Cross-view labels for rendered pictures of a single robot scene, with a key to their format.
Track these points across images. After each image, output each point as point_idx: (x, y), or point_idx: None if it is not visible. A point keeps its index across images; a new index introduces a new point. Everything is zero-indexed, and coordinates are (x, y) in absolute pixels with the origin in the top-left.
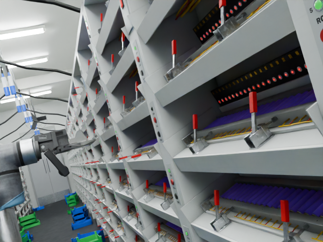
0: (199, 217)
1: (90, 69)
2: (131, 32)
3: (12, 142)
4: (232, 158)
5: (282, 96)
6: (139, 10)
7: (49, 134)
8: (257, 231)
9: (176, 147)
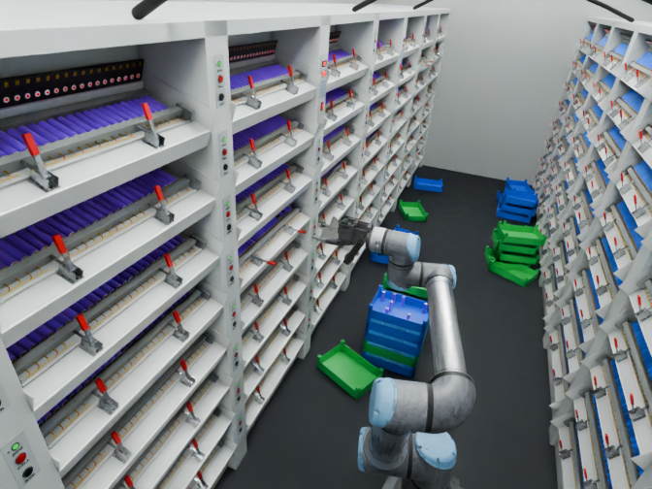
0: None
1: (136, 165)
2: (319, 129)
3: (393, 230)
4: (342, 185)
5: None
6: None
7: (358, 222)
8: (330, 215)
9: None
